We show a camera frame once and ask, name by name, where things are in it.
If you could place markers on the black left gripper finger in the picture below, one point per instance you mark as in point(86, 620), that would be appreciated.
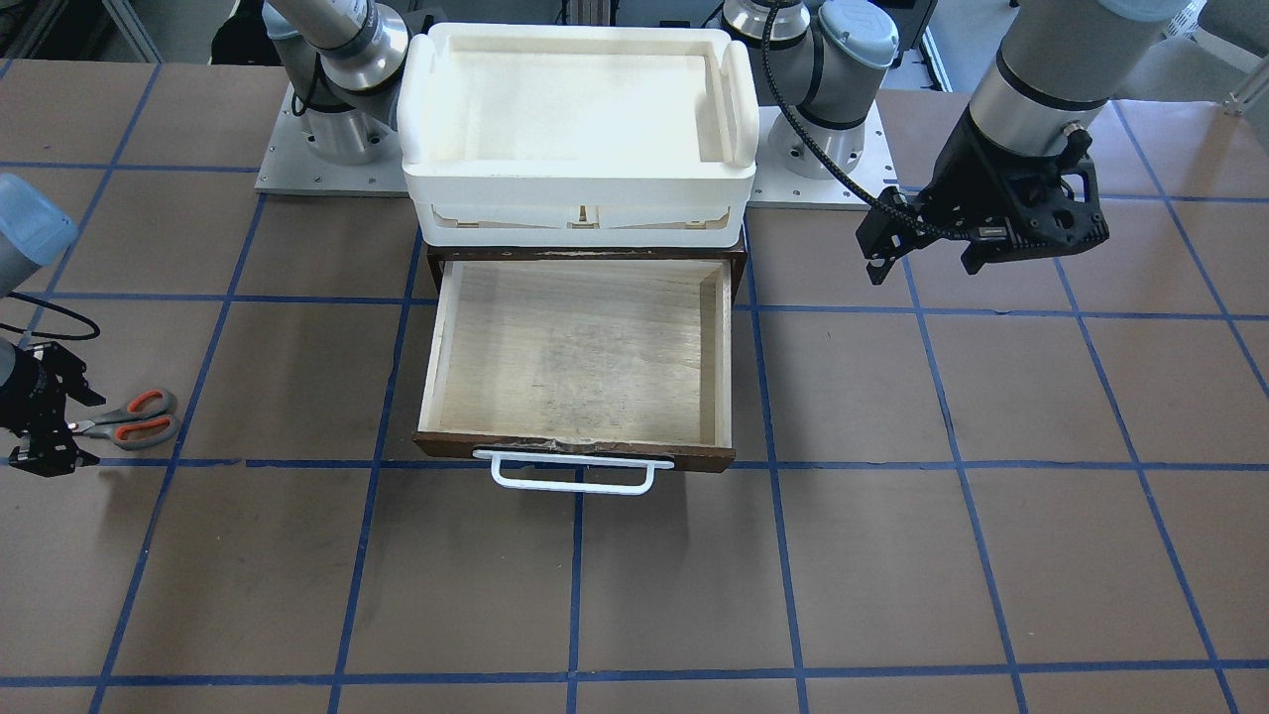
point(977, 255)
point(879, 267)

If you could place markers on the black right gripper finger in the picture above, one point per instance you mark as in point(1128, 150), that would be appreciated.
point(50, 454)

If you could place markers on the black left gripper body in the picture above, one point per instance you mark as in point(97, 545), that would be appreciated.
point(954, 177)

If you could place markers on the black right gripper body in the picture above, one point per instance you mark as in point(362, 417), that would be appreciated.
point(27, 382)

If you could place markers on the orange grey scissors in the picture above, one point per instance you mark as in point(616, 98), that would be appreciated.
point(149, 419)

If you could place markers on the light wooden drawer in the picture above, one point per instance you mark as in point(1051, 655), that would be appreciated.
point(578, 362)

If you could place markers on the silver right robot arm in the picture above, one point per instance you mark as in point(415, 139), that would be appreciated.
point(344, 61)

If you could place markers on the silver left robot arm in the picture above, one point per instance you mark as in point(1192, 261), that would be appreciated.
point(1057, 65)

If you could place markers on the dark wooden cabinet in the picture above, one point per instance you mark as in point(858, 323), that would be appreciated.
point(736, 255)

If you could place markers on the grey chair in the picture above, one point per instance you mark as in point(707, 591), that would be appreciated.
point(1228, 42)

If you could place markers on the white foam tray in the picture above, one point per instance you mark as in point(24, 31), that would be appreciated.
point(575, 136)

